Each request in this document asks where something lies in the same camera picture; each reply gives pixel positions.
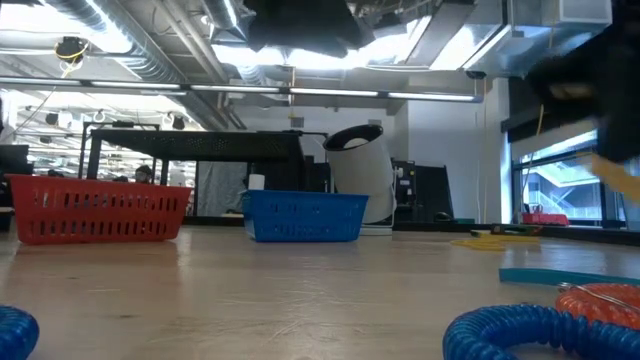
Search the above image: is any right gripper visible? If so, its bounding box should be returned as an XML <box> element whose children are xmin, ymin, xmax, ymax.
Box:
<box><xmin>527</xmin><ymin>14</ymin><xmax>640</xmax><ymax>164</ymax></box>

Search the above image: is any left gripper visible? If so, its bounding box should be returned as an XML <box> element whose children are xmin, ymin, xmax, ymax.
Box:
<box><xmin>243</xmin><ymin>0</ymin><xmax>377</xmax><ymax>59</ymax></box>

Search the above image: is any grey-blue rubber band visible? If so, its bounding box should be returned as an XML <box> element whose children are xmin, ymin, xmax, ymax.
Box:
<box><xmin>497</xmin><ymin>266</ymin><xmax>640</xmax><ymax>288</ymax></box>

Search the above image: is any tan rubber band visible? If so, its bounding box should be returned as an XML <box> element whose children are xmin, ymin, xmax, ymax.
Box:
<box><xmin>448</xmin><ymin>234</ymin><xmax>542</xmax><ymax>253</ymax></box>

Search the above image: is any red coil ring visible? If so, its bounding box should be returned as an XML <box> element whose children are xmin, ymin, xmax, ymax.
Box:
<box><xmin>553</xmin><ymin>282</ymin><xmax>640</xmax><ymax>332</ymax></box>

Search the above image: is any blue plastic basket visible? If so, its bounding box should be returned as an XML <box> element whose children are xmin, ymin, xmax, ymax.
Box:
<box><xmin>240</xmin><ymin>188</ymin><xmax>371</xmax><ymax>244</ymax></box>

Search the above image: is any red plastic basket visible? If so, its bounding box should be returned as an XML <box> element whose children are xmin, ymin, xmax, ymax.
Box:
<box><xmin>4</xmin><ymin>173</ymin><xmax>194</xmax><ymax>247</ymax></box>

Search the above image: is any long ceiling light strip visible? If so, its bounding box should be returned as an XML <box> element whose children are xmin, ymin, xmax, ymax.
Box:
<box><xmin>0</xmin><ymin>76</ymin><xmax>485</xmax><ymax>105</ymax></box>

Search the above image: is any red bin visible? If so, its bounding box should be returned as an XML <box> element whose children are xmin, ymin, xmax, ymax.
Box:
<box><xmin>521</xmin><ymin>211</ymin><xmax>571</xmax><ymax>228</ymax></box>

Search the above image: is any white cylindrical pen holder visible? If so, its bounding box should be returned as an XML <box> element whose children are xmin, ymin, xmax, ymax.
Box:
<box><xmin>321</xmin><ymin>123</ymin><xmax>400</xmax><ymax>237</ymax></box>

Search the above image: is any black cabinet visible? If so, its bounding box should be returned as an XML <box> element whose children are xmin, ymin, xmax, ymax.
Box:
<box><xmin>392</xmin><ymin>158</ymin><xmax>455</xmax><ymax>225</ymax></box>

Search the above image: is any silver air duct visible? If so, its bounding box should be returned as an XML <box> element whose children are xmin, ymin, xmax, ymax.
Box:
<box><xmin>44</xmin><ymin>0</ymin><xmax>186</xmax><ymax>84</ymax></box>

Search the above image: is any yellow cable reel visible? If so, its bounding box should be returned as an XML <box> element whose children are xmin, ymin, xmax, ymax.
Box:
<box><xmin>53</xmin><ymin>35</ymin><xmax>91</xmax><ymax>79</ymax></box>

